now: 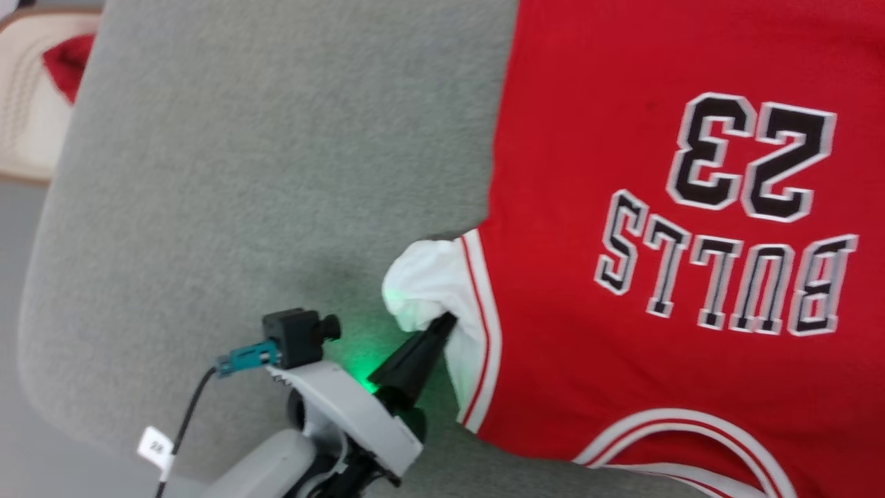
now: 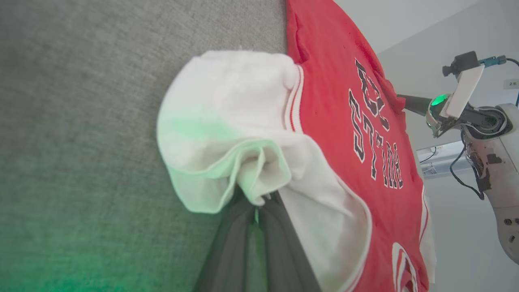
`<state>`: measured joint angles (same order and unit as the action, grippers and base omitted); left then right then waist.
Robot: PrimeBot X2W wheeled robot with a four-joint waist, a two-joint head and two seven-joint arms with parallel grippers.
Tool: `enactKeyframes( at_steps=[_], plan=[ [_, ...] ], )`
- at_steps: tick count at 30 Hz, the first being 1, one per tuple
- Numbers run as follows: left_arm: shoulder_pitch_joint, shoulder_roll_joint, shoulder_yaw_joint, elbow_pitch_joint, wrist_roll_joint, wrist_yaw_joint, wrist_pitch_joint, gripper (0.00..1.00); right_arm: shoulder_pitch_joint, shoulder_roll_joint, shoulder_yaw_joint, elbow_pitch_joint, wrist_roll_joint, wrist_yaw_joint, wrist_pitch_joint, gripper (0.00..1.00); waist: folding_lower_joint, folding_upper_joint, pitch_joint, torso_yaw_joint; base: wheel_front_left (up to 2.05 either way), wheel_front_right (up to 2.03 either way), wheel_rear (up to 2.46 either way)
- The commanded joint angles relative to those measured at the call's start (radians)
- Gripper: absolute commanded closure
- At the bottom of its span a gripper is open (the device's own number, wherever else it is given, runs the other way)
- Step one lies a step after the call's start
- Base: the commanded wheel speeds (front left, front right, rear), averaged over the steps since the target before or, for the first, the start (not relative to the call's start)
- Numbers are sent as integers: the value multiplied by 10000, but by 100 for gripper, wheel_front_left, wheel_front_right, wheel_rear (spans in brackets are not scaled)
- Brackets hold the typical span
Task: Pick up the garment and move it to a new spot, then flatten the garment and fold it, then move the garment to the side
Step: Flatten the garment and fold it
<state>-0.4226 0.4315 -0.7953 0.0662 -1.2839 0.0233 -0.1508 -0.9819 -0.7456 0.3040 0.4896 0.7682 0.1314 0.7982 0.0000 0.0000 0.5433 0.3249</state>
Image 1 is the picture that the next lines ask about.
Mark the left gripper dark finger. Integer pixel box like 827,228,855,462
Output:
366,313,459,416

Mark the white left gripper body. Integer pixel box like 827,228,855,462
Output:
266,358,427,498

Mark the red and white basketball jersey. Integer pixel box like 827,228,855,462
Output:
382,0,885,498

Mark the grey fabric sofa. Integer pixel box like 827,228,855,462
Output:
17,0,885,498

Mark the beige laundry basket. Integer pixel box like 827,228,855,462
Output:
0,10,102,185

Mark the small red cloth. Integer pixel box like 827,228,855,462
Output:
41,33,95,106

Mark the teal left camera connector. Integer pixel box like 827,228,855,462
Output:
215,342,279,378

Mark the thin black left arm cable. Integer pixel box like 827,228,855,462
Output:
155,365,221,498

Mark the white cable label tag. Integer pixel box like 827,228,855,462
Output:
136,426,175,483

